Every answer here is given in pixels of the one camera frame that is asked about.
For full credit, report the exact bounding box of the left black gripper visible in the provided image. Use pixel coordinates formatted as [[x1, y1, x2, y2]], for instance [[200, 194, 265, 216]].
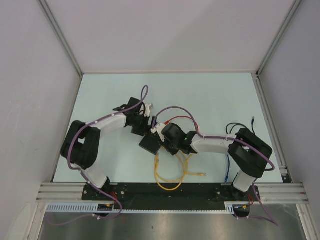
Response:
[[129, 113, 157, 139]]

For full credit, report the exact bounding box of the red ethernet cable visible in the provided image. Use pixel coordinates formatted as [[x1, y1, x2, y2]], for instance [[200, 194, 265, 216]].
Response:
[[164, 115, 200, 132]]

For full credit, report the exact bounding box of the black network switch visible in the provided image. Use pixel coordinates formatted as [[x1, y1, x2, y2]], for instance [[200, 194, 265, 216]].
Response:
[[139, 134, 162, 156]]

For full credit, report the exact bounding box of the blue ethernet cable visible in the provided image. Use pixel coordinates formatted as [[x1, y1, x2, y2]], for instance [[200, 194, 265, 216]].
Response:
[[224, 154, 231, 183]]

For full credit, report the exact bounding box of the black ethernet cable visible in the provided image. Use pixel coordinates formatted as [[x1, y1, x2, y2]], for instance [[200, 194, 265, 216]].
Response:
[[225, 115, 257, 136]]

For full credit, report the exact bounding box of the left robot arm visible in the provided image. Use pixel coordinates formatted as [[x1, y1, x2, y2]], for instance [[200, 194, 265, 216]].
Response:
[[60, 97, 153, 200]]

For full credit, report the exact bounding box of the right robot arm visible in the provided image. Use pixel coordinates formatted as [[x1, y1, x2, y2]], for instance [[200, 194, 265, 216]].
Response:
[[156, 123, 275, 201]]

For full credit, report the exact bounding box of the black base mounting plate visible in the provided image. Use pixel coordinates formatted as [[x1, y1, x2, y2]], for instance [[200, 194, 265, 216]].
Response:
[[82, 182, 262, 211]]

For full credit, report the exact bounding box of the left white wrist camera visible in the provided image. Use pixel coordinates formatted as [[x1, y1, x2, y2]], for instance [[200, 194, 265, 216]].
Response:
[[143, 103, 154, 117]]

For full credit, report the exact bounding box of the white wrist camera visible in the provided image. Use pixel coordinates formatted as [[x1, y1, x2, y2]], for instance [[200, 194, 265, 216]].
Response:
[[143, 103, 154, 117], [150, 123, 168, 143]]

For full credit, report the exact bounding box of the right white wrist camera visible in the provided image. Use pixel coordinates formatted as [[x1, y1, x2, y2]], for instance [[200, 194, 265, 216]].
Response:
[[150, 123, 168, 143]]

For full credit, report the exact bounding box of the grey slotted cable duct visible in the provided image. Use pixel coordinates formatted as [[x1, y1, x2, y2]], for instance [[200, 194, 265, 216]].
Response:
[[47, 201, 248, 216]]

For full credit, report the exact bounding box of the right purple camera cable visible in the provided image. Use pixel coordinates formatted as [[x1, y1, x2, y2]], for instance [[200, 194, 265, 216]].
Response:
[[151, 106, 279, 227]]

